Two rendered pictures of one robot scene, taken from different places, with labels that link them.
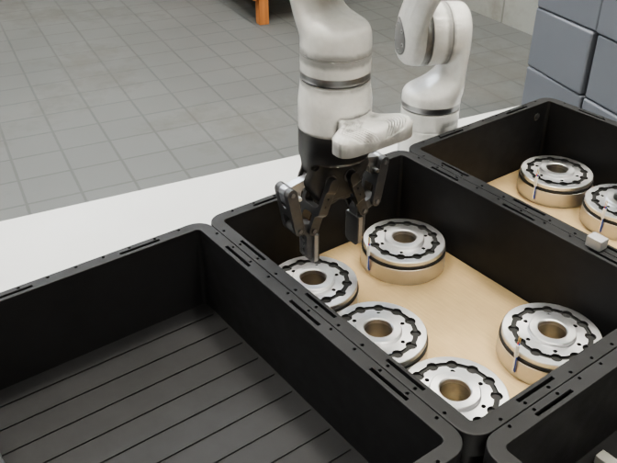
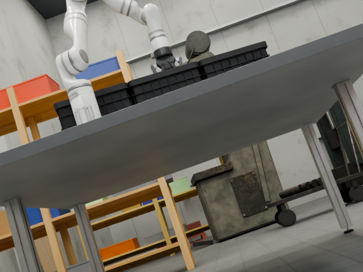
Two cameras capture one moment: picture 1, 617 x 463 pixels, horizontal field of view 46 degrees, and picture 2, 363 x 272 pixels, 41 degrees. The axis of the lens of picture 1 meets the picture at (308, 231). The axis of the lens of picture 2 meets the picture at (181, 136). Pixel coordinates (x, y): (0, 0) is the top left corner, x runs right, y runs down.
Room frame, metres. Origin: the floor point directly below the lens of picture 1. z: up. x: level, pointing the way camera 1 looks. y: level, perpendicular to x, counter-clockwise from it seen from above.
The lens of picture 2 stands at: (2.43, 0.87, 0.31)
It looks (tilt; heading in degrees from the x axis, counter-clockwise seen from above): 11 degrees up; 209
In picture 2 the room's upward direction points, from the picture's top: 19 degrees counter-clockwise
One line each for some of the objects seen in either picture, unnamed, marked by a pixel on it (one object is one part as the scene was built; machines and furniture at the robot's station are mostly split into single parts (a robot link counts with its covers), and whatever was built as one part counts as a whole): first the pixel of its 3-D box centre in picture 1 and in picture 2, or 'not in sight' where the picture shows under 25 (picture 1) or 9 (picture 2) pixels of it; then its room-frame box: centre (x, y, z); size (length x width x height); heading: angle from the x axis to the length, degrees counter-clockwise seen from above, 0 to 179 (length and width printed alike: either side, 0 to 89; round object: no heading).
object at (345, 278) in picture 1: (313, 282); not in sight; (0.67, -0.01, 0.86); 0.10 x 0.10 x 0.01
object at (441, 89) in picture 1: (435, 59); (74, 73); (1.09, -0.19, 0.98); 0.09 x 0.09 x 0.17; 10
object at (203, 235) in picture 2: not in sight; (179, 237); (-6.95, -5.12, 0.21); 1.18 x 0.85 x 0.41; 117
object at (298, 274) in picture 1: (313, 278); not in sight; (0.67, -0.01, 0.86); 0.05 x 0.05 x 0.01
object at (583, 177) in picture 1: (556, 173); not in sight; (0.94, -0.36, 0.86); 0.10 x 0.10 x 0.01
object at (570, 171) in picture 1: (556, 169); not in sight; (0.94, -0.36, 0.86); 0.05 x 0.05 x 0.01
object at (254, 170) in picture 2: not in sight; (209, 135); (-4.15, -2.25, 1.53); 1.54 x 1.32 x 3.06; 117
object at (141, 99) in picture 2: (423, 302); (165, 99); (0.63, -0.12, 0.87); 0.40 x 0.30 x 0.11; 37
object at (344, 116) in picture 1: (346, 101); (159, 46); (0.68, -0.04, 1.08); 0.11 x 0.09 x 0.06; 36
